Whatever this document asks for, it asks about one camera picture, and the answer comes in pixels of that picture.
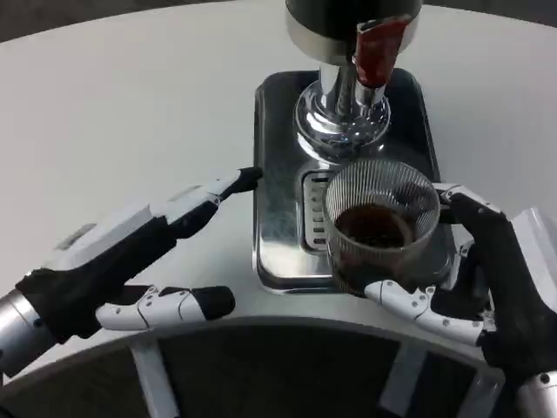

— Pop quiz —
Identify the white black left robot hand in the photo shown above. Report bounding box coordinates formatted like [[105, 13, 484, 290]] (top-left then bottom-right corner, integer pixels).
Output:
[[15, 166, 264, 345]]

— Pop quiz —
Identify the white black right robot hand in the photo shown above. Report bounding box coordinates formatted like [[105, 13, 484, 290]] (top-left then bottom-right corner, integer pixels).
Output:
[[363, 181, 557, 384]]

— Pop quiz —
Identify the clear ribbed glass cup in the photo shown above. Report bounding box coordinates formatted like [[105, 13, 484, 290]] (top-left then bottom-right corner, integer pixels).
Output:
[[321, 158, 441, 300]]

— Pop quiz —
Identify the white support strut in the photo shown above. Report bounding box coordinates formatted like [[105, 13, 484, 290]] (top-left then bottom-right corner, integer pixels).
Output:
[[129, 338, 180, 418], [377, 343, 428, 418]]

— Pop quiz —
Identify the steel drip tray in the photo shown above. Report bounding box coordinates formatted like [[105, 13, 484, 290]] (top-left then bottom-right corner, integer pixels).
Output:
[[251, 69, 452, 293]]

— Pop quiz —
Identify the slotted steel tray grid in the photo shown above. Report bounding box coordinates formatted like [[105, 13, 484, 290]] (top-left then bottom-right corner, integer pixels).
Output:
[[299, 170, 341, 254]]

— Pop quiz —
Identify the steel drink dispenser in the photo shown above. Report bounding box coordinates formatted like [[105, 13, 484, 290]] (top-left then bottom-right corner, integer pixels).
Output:
[[285, 0, 426, 165]]

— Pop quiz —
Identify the red tap handle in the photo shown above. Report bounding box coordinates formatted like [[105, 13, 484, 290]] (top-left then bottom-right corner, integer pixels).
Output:
[[354, 12, 413, 88]]

